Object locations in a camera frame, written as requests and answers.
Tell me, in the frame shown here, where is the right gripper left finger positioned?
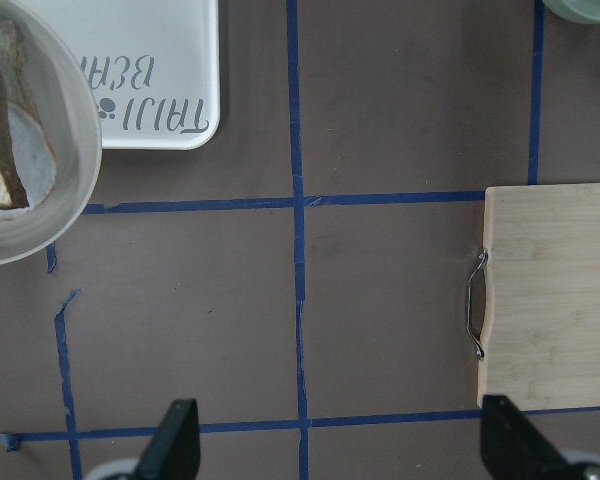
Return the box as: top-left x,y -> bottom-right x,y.
135,399 -> 201,479

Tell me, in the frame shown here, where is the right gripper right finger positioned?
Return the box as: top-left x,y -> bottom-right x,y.
480,395 -> 586,480

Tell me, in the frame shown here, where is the cream round plate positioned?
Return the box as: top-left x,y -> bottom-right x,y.
0,1 -> 102,265

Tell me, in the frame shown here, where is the bread slice under egg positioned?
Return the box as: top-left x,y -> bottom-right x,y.
0,19 -> 59,209

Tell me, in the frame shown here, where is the wooden cutting board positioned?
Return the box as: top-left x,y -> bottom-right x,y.
474,183 -> 600,410

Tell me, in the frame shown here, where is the cream bear tray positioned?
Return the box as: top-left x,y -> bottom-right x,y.
24,0 -> 220,150

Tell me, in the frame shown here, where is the green bowl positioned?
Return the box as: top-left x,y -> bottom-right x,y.
543,0 -> 600,25

